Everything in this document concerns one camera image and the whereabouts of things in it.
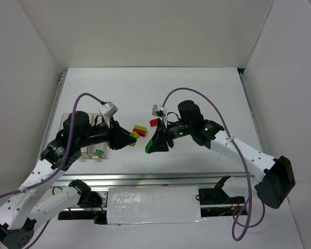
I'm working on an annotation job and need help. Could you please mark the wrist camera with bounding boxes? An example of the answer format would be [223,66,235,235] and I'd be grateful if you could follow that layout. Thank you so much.
[98,101,118,119]
[152,105,167,119]

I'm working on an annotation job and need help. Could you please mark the lime lego block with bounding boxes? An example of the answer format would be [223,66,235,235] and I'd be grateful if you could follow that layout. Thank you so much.
[130,131,139,147]

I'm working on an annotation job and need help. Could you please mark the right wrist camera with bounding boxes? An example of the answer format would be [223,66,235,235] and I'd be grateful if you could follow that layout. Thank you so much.
[152,105,167,119]

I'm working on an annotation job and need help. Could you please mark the clear container left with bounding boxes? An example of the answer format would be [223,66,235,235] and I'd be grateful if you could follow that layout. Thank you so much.
[59,113,72,130]

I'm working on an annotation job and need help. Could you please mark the clear container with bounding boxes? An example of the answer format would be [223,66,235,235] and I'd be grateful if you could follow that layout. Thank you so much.
[79,113,93,160]
[59,113,72,130]
[87,113,108,160]

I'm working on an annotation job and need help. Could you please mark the red and lime lego stack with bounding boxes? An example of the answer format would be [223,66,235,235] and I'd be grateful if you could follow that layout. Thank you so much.
[133,125,147,137]

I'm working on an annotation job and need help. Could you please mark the clear container right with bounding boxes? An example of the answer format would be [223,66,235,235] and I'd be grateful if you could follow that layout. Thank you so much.
[87,113,108,160]

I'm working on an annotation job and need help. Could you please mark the small green lego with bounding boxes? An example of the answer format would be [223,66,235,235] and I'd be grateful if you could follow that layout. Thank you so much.
[93,149,103,158]

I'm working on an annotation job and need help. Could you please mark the clear container middle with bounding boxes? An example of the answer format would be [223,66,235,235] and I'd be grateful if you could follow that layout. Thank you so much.
[79,113,93,160]

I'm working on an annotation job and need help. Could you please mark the aluminium rail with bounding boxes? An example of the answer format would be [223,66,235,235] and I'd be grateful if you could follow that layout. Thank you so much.
[52,172,247,188]

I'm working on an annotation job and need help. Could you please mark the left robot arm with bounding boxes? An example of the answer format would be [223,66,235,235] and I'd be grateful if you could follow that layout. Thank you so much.
[0,111,137,248]

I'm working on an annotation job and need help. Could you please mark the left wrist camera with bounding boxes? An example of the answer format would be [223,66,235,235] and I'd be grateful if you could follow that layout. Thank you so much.
[98,101,118,119]

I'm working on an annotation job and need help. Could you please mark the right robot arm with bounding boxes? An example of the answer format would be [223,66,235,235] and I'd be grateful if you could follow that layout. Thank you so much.
[145,100,295,209]

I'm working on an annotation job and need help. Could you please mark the red curved lego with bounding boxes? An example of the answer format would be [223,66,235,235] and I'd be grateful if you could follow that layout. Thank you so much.
[149,119,158,127]

